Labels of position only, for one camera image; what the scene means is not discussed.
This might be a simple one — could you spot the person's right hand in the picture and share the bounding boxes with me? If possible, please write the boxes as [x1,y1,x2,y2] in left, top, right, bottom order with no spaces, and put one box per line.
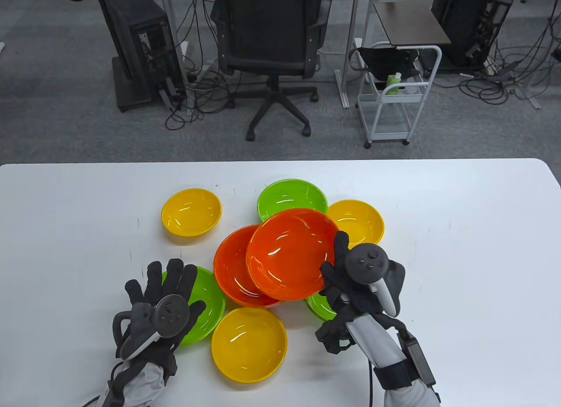
[316,231,406,354]

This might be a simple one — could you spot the brown side table top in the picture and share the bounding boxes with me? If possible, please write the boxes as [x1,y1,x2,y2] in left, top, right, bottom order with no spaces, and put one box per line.
[373,2,452,47]

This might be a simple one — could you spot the grey handheld controller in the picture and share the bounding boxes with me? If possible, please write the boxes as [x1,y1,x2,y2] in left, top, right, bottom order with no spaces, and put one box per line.
[344,244,406,318]
[113,294,190,361]

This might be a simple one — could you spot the green bowl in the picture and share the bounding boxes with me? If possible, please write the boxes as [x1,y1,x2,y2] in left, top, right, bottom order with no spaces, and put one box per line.
[257,179,329,223]
[161,265,226,346]
[305,293,338,322]

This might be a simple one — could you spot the orange bowl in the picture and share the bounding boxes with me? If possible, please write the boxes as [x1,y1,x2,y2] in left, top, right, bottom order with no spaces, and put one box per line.
[213,225,283,304]
[246,208,341,301]
[217,289,285,308]

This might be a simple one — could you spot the black computer tower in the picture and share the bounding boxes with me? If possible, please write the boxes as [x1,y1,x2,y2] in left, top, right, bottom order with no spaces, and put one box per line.
[94,0,187,113]
[430,0,513,68]

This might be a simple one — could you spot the black office chair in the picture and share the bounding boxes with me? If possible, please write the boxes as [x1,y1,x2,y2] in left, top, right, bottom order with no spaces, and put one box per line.
[210,0,334,142]

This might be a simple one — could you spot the black bag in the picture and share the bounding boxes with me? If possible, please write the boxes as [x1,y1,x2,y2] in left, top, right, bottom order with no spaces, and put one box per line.
[348,46,423,81]

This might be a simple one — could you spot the white utility cart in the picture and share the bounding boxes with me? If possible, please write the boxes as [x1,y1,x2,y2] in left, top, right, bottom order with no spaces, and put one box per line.
[348,42,443,149]

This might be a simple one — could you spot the person's left hand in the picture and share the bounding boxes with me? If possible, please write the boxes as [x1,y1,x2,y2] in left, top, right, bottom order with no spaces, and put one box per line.
[115,258,206,386]

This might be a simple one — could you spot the tangle of black cables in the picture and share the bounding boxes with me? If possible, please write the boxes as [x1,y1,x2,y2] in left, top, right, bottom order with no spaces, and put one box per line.
[164,0,246,131]
[458,4,561,105]

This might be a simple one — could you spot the yellow bowl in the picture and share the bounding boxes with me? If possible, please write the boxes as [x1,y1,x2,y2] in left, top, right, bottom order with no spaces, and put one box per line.
[211,307,288,383]
[161,188,223,237]
[327,199,385,250]

